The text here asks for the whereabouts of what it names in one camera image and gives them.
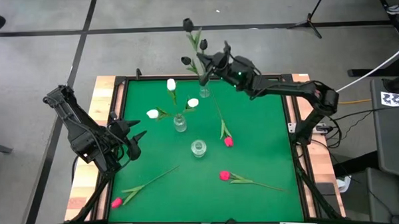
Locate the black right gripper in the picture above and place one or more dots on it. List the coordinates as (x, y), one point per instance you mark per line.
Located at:
(233, 69)

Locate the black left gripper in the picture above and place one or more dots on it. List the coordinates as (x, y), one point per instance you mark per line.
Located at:
(122, 136)

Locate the black artificial tulip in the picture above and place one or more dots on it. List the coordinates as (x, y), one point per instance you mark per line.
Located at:
(203, 44)
(188, 25)
(186, 60)

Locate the white artificial tulip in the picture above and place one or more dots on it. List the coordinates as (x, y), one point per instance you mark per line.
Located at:
(171, 84)
(192, 102)
(152, 113)

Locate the red artificial tulip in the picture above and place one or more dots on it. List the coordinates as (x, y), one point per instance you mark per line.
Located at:
(224, 175)
(116, 203)
(228, 141)

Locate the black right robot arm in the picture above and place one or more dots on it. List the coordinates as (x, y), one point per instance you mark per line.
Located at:
(285, 89)

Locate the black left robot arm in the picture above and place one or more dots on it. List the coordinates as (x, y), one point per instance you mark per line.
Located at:
(84, 136)

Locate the slim clear glass vase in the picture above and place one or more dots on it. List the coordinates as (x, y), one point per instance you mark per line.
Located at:
(204, 92)

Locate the ribbed glass vase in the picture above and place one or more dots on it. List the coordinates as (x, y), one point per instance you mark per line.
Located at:
(180, 123)

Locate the diamond-cut glass vase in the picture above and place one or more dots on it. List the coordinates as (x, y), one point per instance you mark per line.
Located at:
(198, 148)

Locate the green table mat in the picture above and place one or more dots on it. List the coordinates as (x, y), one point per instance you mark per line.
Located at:
(254, 156)

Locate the black tripod stand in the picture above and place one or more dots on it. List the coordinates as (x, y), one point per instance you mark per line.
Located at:
(307, 21)

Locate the printed marker tag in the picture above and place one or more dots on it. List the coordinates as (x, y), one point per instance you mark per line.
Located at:
(397, 100)

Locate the grey desk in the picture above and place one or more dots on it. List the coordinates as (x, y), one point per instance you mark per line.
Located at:
(393, 135)

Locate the black aluminium rig frame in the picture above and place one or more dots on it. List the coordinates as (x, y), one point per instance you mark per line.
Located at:
(151, 77)

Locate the white mounting bracket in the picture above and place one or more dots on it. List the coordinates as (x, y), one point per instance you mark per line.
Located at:
(291, 127)

